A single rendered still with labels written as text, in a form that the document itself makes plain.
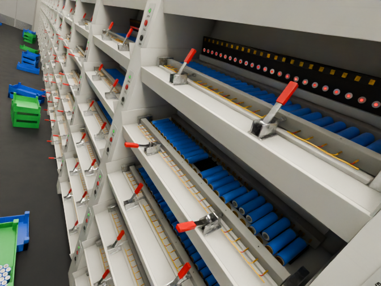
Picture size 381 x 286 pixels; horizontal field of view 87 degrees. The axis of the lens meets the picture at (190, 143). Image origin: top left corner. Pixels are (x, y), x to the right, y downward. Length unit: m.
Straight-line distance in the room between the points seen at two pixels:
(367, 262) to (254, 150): 0.17
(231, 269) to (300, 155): 0.21
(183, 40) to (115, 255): 0.74
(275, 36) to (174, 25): 0.29
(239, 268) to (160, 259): 0.25
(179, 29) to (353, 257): 0.65
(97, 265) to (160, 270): 0.50
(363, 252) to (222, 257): 0.20
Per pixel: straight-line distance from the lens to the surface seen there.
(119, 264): 0.80
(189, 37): 0.72
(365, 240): 0.28
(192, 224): 0.36
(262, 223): 0.43
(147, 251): 0.59
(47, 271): 1.39
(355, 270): 0.29
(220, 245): 0.40
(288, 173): 0.29
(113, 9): 1.35
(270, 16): 0.38
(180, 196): 0.45
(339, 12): 0.33
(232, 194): 0.45
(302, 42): 0.56
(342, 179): 0.30
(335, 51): 0.53
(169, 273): 0.57
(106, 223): 0.89
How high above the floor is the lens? 1.16
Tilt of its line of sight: 19 degrees down
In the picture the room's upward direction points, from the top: 24 degrees clockwise
